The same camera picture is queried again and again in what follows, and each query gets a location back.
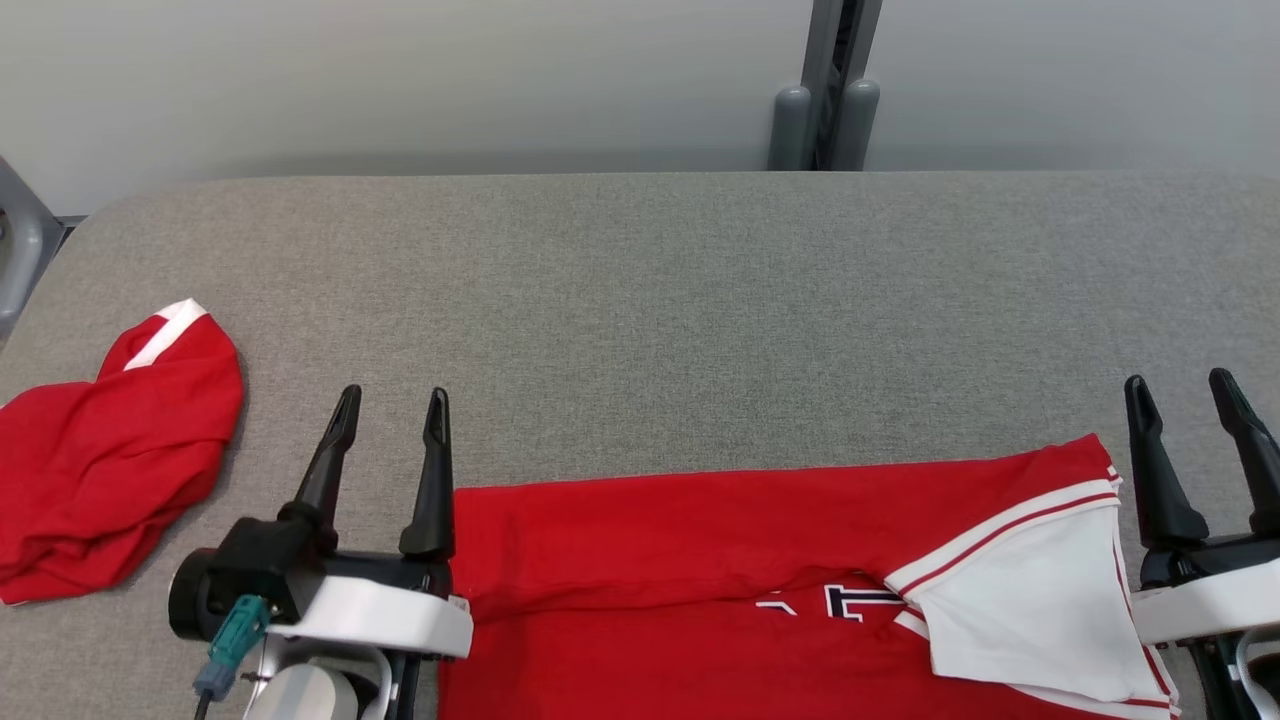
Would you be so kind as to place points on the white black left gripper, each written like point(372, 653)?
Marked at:
point(380, 610)

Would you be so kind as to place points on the red Bulls jersey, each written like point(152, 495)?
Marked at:
point(650, 560)

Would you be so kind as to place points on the grey partition end leg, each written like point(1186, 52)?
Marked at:
point(20, 250)

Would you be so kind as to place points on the grey double partition post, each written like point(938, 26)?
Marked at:
point(790, 130)

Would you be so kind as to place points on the red shorts with white trim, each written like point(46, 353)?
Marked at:
point(100, 470)

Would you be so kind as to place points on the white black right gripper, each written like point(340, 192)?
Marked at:
point(1210, 600)

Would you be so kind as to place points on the teal left camera connector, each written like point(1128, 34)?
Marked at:
point(232, 645)

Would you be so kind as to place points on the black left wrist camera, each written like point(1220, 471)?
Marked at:
point(260, 560)

